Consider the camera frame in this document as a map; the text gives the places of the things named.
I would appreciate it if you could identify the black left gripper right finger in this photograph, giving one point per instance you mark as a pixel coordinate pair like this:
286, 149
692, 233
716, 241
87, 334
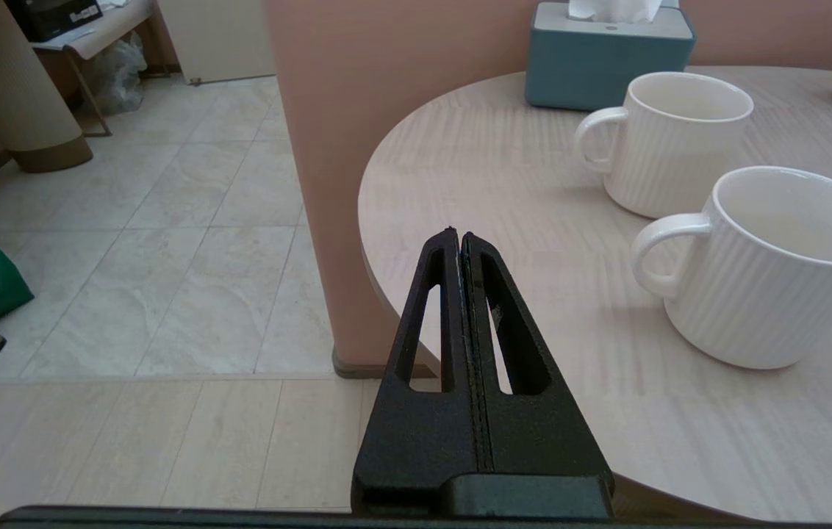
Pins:
533, 441

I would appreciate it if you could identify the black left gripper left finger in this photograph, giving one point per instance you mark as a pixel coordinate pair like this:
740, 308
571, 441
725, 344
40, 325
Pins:
423, 441

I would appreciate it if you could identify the white ribbed mug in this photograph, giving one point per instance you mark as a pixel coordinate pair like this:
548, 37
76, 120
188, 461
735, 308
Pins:
761, 308
666, 162

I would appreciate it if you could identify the teal tissue box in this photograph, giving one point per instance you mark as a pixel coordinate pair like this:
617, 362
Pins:
592, 70

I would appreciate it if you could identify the white paper tissue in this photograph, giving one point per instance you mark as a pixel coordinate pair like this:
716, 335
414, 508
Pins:
611, 9

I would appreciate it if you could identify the cream door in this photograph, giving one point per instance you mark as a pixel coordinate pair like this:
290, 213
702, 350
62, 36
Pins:
217, 37

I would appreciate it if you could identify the clear plastic bag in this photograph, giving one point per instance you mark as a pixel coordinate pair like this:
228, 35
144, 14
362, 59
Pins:
118, 73

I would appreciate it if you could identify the luggage bench with metal legs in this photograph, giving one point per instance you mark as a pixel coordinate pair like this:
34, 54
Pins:
111, 22

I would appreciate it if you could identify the black box appliance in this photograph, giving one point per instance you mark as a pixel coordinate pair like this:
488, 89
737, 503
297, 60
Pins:
52, 16

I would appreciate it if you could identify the beige sink pedestal column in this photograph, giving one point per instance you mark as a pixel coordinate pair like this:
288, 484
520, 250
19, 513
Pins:
12, 95

